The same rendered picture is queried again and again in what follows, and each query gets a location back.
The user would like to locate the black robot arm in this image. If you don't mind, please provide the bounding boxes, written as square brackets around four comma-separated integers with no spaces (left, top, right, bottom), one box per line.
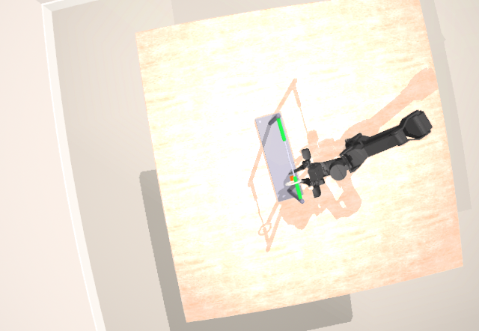
[307,109,433,186]

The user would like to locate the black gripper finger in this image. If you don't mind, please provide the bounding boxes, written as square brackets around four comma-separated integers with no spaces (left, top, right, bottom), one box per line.
[300,178,310,187]
[294,160,305,173]

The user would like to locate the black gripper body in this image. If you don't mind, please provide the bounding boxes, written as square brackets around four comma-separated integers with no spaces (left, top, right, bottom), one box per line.
[301,148,330,198]

